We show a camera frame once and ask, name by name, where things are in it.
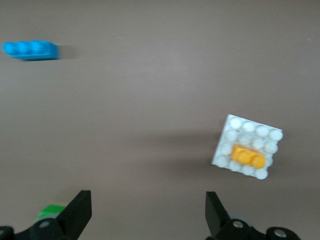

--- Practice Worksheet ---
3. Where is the green two-stud block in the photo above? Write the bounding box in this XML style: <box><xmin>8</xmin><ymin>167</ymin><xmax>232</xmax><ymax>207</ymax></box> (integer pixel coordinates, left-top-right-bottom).
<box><xmin>33</xmin><ymin>204</ymin><xmax>68</xmax><ymax>223</ymax></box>

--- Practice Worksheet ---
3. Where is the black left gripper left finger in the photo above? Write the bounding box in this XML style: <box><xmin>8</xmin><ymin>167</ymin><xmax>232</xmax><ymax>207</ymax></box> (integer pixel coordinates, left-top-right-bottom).
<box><xmin>0</xmin><ymin>190</ymin><xmax>93</xmax><ymax>240</ymax></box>

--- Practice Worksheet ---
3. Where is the yellow two-stud block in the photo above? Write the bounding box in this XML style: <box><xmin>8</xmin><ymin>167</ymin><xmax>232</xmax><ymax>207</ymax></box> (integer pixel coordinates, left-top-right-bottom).
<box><xmin>229</xmin><ymin>144</ymin><xmax>266</xmax><ymax>169</ymax></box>

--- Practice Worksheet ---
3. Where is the blue three-stud block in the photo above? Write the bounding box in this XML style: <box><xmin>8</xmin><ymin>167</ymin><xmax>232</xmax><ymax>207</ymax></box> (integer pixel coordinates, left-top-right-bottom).
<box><xmin>1</xmin><ymin>39</ymin><xmax>61</xmax><ymax>62</ymax></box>

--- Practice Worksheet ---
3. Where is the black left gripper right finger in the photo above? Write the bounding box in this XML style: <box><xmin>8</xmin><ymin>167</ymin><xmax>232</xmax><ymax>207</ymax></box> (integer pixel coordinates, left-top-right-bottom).
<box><xmin>204</xmin><ymin>191</ymin><xmax>301</xmax><ymax>240</ymax></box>

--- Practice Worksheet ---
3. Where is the white studded base plate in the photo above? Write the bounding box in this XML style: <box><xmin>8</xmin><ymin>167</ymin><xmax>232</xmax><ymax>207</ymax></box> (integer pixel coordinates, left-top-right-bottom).
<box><xmin>211</xmin><ymin>114</ymin><xmax>284</xmax><ymax>180</ymax></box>

